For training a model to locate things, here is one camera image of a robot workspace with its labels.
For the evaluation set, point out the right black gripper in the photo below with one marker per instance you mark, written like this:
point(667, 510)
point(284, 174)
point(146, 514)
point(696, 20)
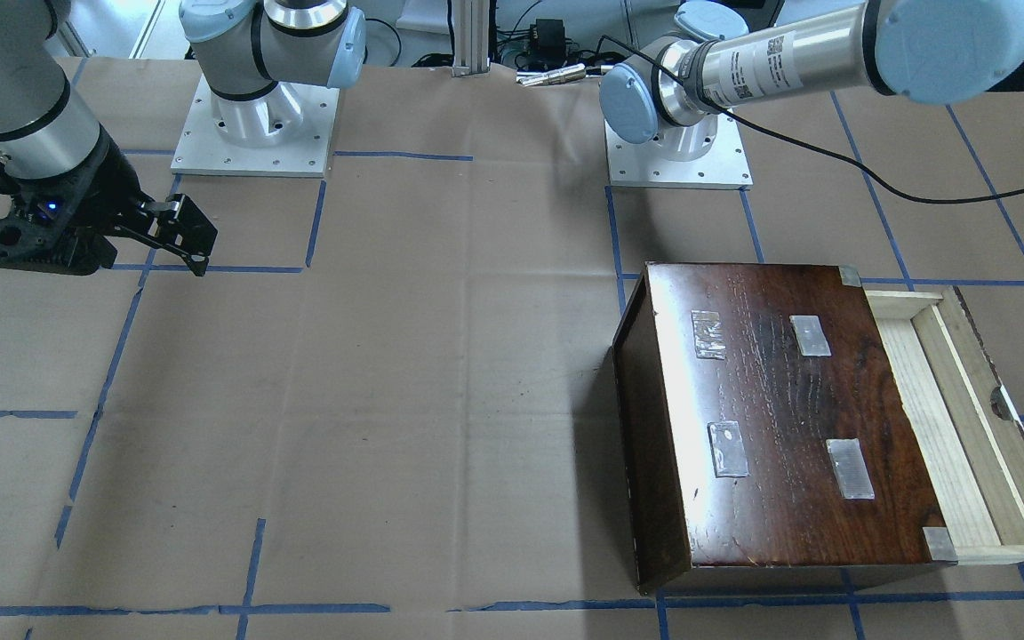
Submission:
point(106, 191)

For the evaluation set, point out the light wooden drawer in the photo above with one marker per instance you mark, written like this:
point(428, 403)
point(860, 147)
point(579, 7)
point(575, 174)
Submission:
point(971, 437)

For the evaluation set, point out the dark wooden drawer cabinet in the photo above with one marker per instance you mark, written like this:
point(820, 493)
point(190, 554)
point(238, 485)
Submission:
point(766, 443)

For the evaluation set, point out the black power adapter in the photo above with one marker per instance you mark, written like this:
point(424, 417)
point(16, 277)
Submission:
point(547, 41)

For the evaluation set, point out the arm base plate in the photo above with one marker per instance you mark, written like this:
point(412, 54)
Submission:
point(708, 155)
point(284, 134)

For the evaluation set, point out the aluminium frame post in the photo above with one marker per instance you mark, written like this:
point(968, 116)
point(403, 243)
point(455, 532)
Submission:
point(471, 24)

